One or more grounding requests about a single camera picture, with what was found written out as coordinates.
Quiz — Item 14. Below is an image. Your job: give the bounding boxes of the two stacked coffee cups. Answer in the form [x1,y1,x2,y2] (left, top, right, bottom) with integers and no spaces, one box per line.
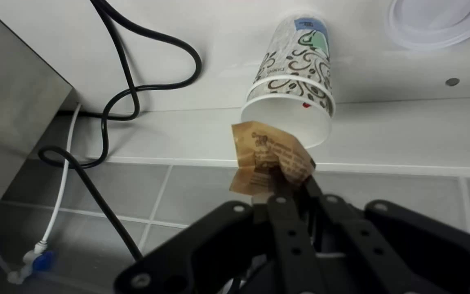
[241,13,337,148]

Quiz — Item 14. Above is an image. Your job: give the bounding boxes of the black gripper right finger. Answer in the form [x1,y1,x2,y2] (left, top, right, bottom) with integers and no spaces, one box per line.
[304,176,427,294]

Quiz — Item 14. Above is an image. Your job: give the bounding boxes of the brown sachet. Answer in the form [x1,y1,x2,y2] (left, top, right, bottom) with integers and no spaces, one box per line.
[231,120,316,197]

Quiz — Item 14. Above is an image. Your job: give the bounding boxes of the stainless steel machine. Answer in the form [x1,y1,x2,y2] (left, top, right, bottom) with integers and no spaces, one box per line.
[0,19,73,199]

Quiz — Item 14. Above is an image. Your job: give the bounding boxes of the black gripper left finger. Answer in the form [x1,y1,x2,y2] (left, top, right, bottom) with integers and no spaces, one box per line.
[268,179,326,294]

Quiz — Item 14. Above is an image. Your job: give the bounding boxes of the white plastic lid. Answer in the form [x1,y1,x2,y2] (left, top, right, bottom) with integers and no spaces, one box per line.
[386,0,470,50]

